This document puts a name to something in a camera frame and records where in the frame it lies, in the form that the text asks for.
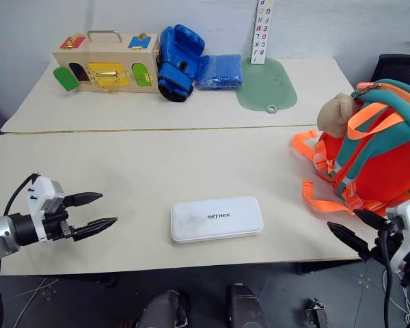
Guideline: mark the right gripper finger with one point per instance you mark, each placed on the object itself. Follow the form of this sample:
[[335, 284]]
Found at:
[[372, 219], [350, 239]]

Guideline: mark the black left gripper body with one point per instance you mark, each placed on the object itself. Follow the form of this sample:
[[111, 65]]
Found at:
[[56, 225]]

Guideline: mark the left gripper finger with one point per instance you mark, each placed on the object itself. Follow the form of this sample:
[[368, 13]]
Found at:
[[83, 198], [94, 227]]

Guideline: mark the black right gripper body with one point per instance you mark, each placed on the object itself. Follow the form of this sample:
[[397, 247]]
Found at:
[[387, 241]]

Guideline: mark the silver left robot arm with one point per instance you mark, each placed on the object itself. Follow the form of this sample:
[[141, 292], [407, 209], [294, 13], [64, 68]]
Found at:
[[1, 232]]

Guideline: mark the orange and teal backpack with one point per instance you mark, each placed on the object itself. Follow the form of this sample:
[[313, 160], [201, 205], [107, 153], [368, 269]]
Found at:
[[382, 160]]

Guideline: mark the white rectangular case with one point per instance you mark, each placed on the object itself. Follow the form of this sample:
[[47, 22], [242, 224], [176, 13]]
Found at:
[[216, 220]]

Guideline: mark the dark rounded shape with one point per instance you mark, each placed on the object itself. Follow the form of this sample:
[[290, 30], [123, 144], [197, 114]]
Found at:
[[165, 309], [246, 307]]

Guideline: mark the beige plush bear toy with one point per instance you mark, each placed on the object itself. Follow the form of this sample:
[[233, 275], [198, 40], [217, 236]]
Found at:
[[335, 112]]

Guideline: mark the wooden lock box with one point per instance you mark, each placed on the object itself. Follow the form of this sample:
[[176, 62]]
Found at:
[[106, 58]]

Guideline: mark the black office chair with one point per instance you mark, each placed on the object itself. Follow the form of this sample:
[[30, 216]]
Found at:
[[399, 66]]

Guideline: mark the blue boxing glove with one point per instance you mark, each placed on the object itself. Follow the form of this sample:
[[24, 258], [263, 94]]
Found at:
[[179, 58]]

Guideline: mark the green silicone mat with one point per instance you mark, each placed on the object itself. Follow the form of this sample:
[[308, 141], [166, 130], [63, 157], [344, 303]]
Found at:
[[268, 85]]

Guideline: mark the blue folded cloth pack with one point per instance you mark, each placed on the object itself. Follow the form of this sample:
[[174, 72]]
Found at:
[[219, 72]]

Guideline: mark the white alphabet letter board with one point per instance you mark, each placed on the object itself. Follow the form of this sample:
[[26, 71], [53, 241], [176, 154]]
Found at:
[[262, 34]]

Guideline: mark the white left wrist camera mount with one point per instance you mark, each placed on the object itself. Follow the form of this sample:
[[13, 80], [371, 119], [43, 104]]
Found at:
[[41, 189]]

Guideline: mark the small black metal bracket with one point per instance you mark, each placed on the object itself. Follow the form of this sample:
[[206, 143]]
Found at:
[[317, 312]]

